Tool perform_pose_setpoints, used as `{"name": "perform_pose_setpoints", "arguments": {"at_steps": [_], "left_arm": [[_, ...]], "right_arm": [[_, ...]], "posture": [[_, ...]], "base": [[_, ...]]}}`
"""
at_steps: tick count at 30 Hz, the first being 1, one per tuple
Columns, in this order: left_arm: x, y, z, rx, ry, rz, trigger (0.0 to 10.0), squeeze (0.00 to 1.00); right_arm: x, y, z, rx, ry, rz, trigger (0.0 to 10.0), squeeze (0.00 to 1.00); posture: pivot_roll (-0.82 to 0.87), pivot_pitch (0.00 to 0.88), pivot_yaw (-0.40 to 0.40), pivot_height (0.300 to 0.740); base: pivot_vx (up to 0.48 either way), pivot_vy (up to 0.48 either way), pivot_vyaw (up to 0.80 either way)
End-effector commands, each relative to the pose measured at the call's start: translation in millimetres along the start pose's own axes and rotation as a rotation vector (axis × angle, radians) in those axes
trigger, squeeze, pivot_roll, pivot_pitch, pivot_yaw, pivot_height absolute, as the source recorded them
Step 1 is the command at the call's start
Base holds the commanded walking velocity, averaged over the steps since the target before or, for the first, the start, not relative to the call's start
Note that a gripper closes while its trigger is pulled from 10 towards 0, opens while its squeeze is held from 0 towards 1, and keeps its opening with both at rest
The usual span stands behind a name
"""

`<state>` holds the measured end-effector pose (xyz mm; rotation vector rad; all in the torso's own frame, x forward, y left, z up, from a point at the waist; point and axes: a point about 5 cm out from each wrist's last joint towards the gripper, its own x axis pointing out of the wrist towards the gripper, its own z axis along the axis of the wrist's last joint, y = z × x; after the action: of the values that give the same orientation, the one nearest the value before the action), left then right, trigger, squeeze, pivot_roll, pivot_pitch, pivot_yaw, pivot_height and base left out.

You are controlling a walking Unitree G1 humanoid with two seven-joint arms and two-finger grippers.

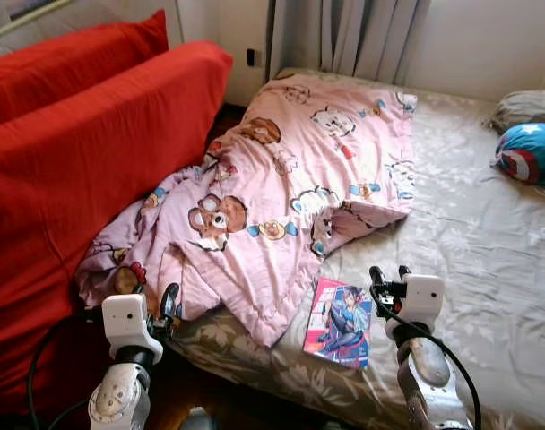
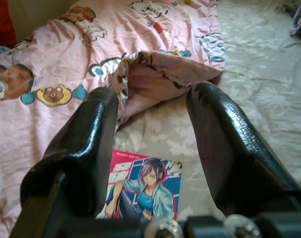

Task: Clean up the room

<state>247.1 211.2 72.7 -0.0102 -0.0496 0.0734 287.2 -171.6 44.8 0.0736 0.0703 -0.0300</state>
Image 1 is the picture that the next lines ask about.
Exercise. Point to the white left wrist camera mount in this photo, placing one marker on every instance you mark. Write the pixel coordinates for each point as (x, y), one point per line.
(127, 322)

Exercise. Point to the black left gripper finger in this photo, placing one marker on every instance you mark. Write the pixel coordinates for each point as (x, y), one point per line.
(171, 297)

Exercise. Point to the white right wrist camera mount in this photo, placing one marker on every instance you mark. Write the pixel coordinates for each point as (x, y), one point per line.
(423, 296)

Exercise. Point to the grey left robot leg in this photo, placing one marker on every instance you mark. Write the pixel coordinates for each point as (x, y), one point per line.
(196, 421)

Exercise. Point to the black wall socket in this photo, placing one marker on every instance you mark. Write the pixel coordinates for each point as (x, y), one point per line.
(252, 58)

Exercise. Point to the beige floral bedspread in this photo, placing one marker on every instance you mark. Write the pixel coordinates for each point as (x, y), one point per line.
(488, 251)

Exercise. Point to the red white blue shield pillow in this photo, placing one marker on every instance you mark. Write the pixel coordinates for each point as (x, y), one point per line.
(532, 152)

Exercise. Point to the red fabric sofa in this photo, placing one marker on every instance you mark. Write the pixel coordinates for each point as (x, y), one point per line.
(75, 179)

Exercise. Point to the colourful comic magazine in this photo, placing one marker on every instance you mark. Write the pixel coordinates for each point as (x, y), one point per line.
(340, 327)

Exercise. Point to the plain beige pillow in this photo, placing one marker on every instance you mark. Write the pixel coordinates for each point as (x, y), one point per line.
(528, 107)

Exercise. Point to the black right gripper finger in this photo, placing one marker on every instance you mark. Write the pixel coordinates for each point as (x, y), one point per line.
(376, 275)
(403, 271)

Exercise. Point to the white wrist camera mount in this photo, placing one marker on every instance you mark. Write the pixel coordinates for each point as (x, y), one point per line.
(127, 322)
(423, 296)

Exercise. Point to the pink cartoon print blanket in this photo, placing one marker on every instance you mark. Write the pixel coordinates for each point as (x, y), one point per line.
(290, 170)

